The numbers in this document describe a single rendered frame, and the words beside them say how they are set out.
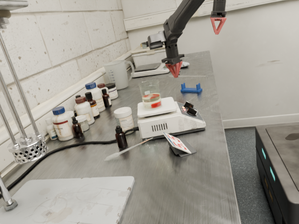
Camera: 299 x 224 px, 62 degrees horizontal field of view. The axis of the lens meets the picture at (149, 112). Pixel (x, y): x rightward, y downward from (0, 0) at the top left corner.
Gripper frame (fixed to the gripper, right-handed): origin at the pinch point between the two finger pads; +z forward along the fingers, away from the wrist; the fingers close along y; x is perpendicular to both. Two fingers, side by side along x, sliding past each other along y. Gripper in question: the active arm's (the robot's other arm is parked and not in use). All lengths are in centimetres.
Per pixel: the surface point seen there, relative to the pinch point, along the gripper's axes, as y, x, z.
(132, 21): -68, -84, -28
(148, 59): -44, -54, 1
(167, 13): -82, -58, -28
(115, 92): 16.6, -27.0, 3.5
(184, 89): 2.0, 5.2, 6.0
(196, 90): 2.5, 11.8, 6.0
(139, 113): 45.4, 17.8, -2.1
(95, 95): 33.4, -19.8, -1.4
